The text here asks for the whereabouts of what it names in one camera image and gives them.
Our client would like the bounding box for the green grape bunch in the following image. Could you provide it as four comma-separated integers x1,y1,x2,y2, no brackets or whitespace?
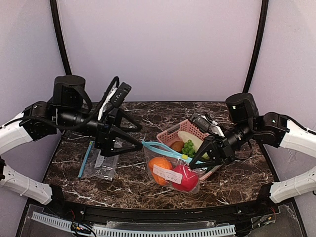
182,140,196,158

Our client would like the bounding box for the clear zip bag blue zipper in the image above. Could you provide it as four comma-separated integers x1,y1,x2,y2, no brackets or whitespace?
142,141,203,194

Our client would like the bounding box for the orange persimmon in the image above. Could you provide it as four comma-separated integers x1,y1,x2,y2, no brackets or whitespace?
148,157,172,186

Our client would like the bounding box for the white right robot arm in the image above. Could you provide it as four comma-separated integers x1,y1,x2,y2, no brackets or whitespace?
189,93,316,169

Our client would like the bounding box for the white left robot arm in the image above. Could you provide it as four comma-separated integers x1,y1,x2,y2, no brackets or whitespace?
0,75,143,157

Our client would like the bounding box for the flat clear zip bag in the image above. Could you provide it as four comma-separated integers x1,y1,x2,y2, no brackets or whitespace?
78,141,119,181

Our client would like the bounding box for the white radish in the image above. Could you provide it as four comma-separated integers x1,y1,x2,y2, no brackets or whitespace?
177,131,203,158

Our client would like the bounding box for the brown potato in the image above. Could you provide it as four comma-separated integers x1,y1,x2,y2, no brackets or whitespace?
170,141,184,153

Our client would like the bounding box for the pink perforated plastic basket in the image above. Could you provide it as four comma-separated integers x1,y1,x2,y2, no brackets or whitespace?
157,119,222,181

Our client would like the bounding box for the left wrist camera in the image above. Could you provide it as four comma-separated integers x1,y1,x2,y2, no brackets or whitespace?
97,82,132,121

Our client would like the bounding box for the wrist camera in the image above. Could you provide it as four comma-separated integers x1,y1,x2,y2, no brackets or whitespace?
189,113,225,137
97,82,132,121

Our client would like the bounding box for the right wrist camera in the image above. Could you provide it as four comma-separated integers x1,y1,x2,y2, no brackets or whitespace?
189,113,225,137

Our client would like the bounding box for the black front rail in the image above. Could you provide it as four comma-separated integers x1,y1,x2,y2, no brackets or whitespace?
44,200,278,224

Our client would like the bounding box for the white slotted cable duct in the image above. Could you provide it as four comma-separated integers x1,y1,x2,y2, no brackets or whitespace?
31,212,236,237

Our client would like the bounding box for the black left frame post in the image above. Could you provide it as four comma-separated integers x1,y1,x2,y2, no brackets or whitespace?
49,0,72,75

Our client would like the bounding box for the black frame post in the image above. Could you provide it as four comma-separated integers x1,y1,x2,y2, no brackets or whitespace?
242,0,269,93
49,0,72,75

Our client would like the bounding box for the black right frame post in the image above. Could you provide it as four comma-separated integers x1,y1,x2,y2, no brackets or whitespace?
242,0,269,93

